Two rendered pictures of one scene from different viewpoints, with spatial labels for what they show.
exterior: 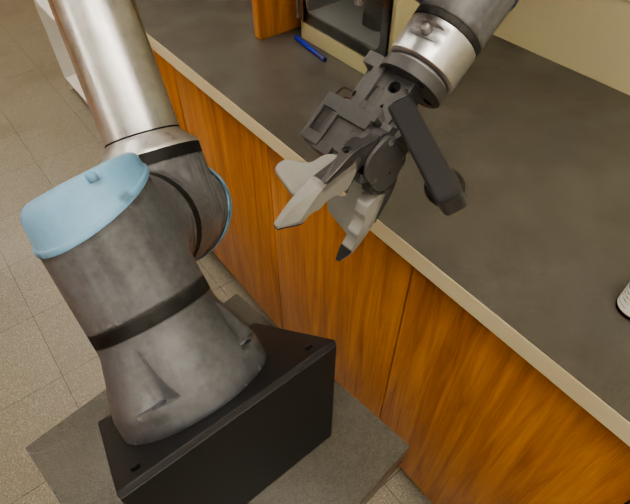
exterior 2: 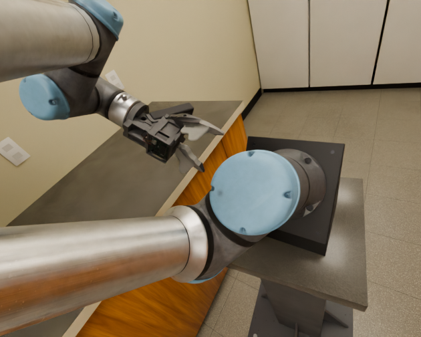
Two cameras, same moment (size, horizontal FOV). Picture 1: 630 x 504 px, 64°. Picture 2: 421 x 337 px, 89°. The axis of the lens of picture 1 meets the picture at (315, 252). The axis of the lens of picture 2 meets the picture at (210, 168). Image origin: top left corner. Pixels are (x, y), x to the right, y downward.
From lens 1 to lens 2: 57 cm
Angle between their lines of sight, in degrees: 64
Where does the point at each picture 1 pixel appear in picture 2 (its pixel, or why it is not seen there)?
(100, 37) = (113, 227)
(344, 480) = not seen: hidden behind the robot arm
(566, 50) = (29, 196)
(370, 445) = not seen: hidden behind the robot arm
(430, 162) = (179, 107)
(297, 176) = (198, 132)
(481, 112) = (69, 214)
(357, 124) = (166, 122)
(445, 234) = (154, 196)
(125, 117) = (172, 225)
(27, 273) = not seen: outside the picture
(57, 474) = (359, 274)
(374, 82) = (141, 123)
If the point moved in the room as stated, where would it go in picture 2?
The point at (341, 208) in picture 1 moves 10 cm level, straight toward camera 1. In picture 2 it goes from (184, 164) to (221, 148)
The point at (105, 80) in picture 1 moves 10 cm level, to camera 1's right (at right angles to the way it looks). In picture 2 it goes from (149, 231) to (141, 181)
